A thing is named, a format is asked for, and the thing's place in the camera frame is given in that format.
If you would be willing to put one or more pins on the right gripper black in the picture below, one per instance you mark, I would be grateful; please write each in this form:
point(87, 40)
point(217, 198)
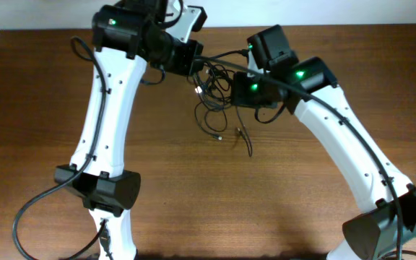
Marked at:
point(248, 94)

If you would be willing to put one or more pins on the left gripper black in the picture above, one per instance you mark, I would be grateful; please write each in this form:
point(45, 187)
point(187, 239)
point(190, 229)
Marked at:
point(188, 58)

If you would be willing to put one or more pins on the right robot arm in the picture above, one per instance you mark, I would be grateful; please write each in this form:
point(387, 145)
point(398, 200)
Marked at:
point(276, 78)

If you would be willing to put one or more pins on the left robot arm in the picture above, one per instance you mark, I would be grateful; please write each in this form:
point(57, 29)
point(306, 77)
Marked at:
point(127, 37)

